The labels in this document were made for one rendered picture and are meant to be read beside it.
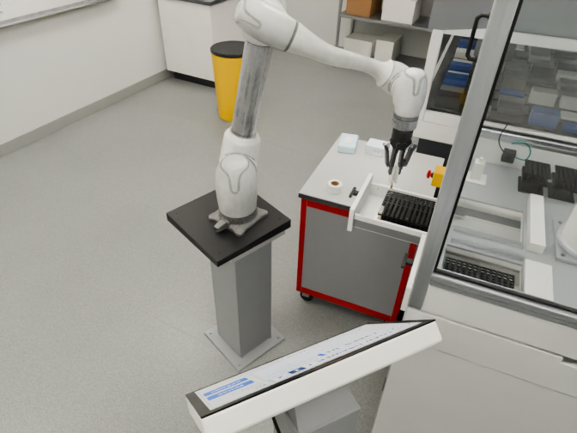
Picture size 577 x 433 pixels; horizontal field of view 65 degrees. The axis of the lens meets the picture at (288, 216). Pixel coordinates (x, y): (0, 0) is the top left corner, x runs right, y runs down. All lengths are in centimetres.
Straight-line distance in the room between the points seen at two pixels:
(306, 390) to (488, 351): 71
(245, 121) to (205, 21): 322
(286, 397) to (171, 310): 178
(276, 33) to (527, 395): 132
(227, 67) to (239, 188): 260
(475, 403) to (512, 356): 27
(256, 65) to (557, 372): 134
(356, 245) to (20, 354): 175
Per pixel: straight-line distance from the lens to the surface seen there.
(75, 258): 309
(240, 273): 192
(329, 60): 155
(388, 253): 215
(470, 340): 144
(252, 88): 172
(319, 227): 217
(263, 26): 147
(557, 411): 164
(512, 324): 138
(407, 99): 163
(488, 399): 164
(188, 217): 189
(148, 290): 274
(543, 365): 149
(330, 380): 92
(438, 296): 134
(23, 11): 432
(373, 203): 194
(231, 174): 168
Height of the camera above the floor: 195
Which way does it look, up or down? 38 degrees down
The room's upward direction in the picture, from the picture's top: 2 degrees clockwise
